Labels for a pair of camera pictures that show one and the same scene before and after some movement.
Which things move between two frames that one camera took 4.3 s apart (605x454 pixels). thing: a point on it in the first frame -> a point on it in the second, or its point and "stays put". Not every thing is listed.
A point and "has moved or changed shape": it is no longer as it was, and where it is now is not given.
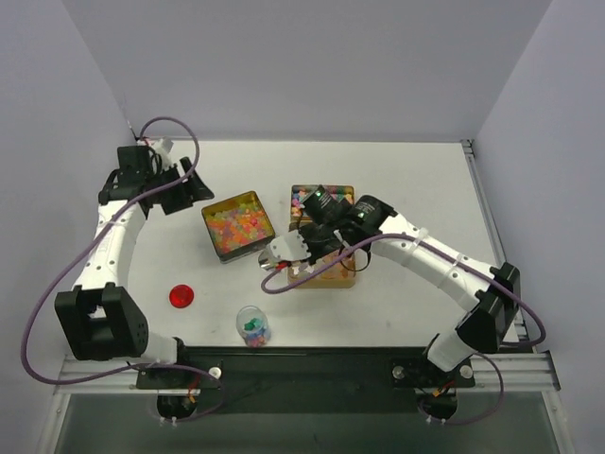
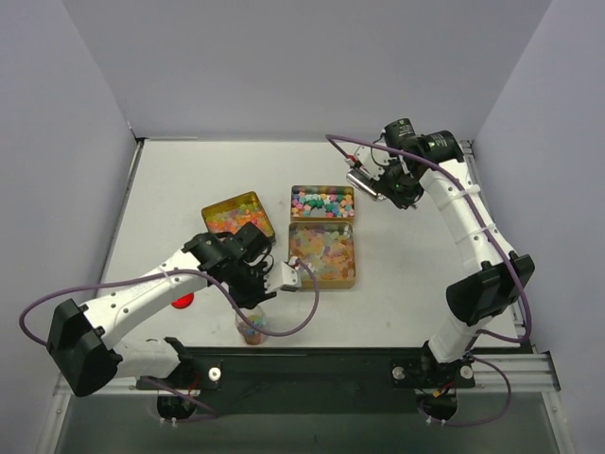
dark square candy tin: (237, 225) stays put
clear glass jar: (253, 326) stays put
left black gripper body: (187, 187) -> (252, 291)
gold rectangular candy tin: (342, 194) stays put
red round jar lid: (181, 296) stays put
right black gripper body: (308, 237) -> (399, 194)
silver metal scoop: (267, 259) has moved or changed shape
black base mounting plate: (303, 379) stays put
